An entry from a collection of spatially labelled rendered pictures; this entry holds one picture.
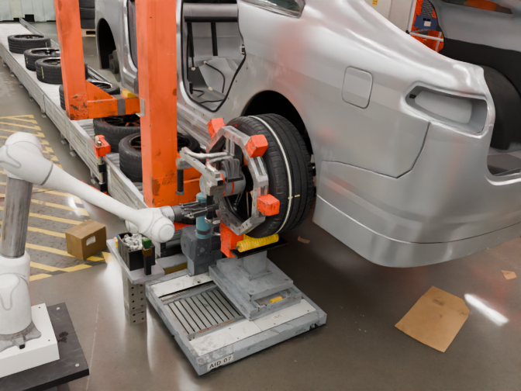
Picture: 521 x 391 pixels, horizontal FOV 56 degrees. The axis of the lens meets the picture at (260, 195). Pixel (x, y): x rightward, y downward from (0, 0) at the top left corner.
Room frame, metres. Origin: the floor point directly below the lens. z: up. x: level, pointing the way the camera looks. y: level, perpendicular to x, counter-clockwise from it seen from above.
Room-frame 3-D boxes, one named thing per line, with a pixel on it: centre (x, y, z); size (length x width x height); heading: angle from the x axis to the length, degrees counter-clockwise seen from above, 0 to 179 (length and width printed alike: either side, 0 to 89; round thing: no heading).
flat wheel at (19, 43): (8.40, 4.07, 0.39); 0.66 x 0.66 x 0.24
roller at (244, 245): (2.33, -0.01, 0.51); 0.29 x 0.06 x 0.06; 125
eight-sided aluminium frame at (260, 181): (2.37, 0.14, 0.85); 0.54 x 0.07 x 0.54; 35
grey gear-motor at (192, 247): (2.66, 0.27, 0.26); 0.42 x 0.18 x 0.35; 125
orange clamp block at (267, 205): (2.11, -0.04, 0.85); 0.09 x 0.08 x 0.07; 35
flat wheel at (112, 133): (4.39, 1.28, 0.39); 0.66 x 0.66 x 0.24
